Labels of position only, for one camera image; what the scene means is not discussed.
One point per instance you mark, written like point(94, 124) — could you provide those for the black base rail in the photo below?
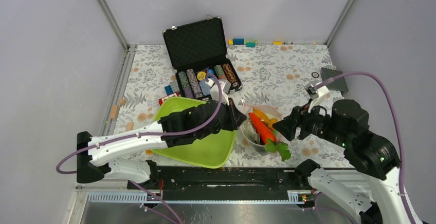
point(179, 183)

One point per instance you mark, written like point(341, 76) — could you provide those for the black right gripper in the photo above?
point(287, 126)

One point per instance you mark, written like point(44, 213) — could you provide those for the black poker chip case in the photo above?
point(196, 49)

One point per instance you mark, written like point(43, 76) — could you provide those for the floral tablecloth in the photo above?
point(271, 75)

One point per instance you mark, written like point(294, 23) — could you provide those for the green plastic tray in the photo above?
point(211, 152)

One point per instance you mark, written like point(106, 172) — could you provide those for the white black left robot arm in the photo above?
point(102, 157)

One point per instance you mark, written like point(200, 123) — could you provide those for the red white toy piece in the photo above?
point(163, 99)

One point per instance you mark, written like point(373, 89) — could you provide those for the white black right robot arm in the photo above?
point(372, 155)

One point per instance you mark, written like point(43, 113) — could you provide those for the clear pink zip top bag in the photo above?
point(248, 131)

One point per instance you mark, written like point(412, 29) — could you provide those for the small wooden block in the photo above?
point(129, 126)

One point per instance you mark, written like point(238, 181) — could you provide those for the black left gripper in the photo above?
point(236, 116)

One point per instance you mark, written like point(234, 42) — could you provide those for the orange fried chicken piece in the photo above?
point(265, 118)

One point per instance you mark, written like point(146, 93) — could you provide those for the yellow small brick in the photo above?
point(277, 43)

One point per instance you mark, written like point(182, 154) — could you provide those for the blue yellow brick row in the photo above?
point(241, 41)

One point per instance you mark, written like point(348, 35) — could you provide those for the blue toy brick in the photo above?
point(168, 89)

